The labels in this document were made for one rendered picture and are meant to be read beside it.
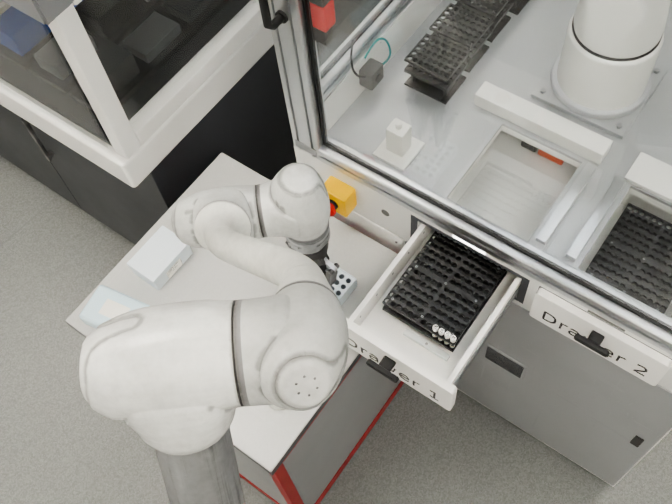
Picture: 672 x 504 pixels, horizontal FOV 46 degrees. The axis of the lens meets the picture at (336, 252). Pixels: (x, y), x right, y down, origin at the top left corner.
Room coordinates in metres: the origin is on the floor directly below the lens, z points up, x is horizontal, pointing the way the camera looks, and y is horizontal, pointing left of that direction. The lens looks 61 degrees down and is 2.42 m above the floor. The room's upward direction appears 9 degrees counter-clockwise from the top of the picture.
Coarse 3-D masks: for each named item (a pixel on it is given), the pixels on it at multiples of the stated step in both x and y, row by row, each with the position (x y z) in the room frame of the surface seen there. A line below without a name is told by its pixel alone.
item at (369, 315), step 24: (408, 240) 0.86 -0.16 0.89; (408, 264) 0.83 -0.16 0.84; (384, 288) 0.77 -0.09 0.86; (504, 288) 0.74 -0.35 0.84; (360, 312) 0.70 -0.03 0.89; (384, 312) 0.72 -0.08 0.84; (480, 312) 0.69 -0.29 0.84; (504, 312) 0.67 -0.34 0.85; (384, 336) 0.67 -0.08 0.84; (480, 336) 0.61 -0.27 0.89; (432, 360) 0.60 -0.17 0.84; (456, 360) 0.59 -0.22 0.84; (456, 384) 0.53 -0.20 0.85
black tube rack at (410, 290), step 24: (432, 240) 0.85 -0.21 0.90; (432, 264) 0.79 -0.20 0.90; (456, 264) 0.78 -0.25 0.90; (480, 264) 0.79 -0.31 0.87; (408, 288) 0.74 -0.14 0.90; (432, 288) 0.73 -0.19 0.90; (456, 288) 0.72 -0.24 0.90; (480, 288) 0.73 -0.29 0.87; (432, 312) 0.68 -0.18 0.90; (456, 312) 0.68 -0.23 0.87; (432, 336) 0.64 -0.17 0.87; (456, 336) 0.62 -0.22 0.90
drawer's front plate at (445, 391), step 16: (352, 336) 0.65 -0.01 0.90; (368, 336) 0.63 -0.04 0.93; (368, 352) 0.63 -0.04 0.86; (384, 352) 0.60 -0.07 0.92; (400, 352) 0.59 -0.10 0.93; (400, 368) 0.57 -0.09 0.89; (416, 368) 0.55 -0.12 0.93; (416, 384) 0.54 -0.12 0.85; (432, 384) 0.52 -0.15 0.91; (448, 384) 0.51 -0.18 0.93; (432, 400) 0.52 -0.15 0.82; (448, 400) 0.49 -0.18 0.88
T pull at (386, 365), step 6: (372, 360) 0.59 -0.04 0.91; (384, 360) 0.58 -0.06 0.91; (390, 360) 0.58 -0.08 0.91; (372, 366) 0.57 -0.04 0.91; (378, 366) 0.57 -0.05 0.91; (384, 366) 0.57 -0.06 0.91; (390, 366) 0.57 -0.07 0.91; (384, 372) 0.56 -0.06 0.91; (390, 372) 0.56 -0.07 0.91; (390, 378) 0.54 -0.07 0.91; (396, 378) 0.54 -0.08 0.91
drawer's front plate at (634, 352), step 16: (544, 304) 0.66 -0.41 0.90; (560, 304) 0.64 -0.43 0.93; (544, 320) 0.65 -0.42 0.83; (560, 320) 0.63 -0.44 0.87; (576, 320) 0.61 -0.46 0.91; (592, 320) 0.59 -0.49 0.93; (608, 336) 0.56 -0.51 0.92; (624, 336) 0.55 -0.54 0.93; (624, 352) 0.53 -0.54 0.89; (640, 352) 0.52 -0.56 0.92; (656, 352) 0.51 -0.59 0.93; (624, 368) 0.52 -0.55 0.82; (640, 368) 0.50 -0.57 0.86; (656, 368) 0.49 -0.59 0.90; (656, 384) 0.47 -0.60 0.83
